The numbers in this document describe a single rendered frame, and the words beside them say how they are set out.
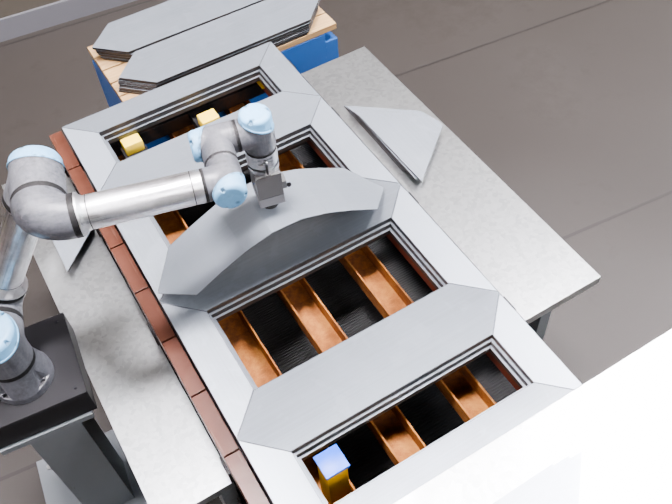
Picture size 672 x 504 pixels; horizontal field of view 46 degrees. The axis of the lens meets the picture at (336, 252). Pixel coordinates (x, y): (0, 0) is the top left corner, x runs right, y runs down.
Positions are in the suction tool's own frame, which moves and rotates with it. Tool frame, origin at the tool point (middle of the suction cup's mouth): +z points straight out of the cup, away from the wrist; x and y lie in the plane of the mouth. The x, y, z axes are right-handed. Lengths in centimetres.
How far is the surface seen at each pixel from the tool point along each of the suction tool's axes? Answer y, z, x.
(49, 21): 255, 99, 63
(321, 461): -63, 13, 8
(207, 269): -9.5, 5.7, 19.7
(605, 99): 96, 101, -176
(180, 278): -7.1, 9.2, 26.7
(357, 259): 0.5, 33.7, -22.6
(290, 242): -0.7, 15.7, -3.5
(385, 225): -3.1, 17.1, -29.9
